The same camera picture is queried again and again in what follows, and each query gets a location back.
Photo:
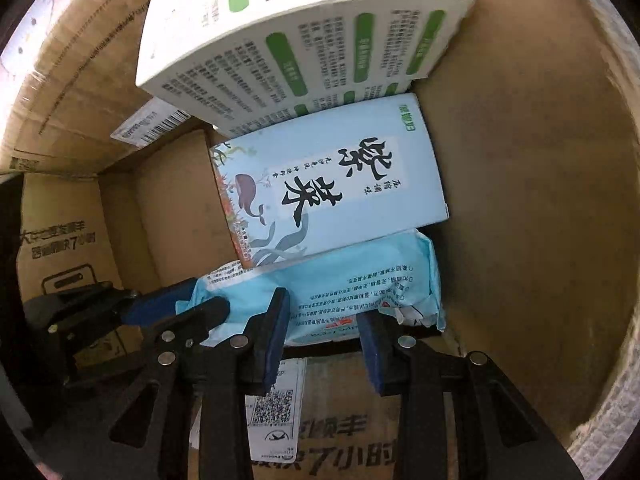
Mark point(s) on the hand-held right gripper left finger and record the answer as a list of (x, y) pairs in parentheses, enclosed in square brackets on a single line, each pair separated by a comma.
[(272, 340)]

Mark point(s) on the light blue wet wipes pack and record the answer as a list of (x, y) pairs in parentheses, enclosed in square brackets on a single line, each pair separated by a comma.
[(350, 270)]

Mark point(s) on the white and green box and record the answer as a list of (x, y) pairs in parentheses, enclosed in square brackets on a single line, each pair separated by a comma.
[(280, 5), (345, 105)]

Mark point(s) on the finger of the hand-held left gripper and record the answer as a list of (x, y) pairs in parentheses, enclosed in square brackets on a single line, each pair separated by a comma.
[(200, 317), (155, 302)]

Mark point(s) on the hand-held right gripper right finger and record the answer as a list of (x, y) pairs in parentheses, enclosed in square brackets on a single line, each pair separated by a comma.
[(372, 355)]

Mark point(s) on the brown cardboard box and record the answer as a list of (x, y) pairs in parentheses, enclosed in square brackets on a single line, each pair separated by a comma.
[(525, 185)]

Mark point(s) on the light blue printed box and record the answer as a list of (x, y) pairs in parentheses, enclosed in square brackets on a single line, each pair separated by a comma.
[(340, 185)]

